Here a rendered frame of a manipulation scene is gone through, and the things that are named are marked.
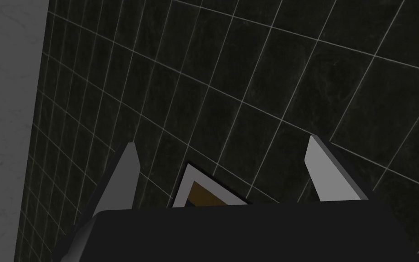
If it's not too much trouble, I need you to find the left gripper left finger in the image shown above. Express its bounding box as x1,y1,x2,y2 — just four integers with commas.
80,141,141,221

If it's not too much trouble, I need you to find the framed wall picture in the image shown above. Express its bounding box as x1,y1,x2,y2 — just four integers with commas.
166,160,253,209

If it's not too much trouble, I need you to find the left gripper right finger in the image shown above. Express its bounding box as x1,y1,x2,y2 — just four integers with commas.
304,134,374,202

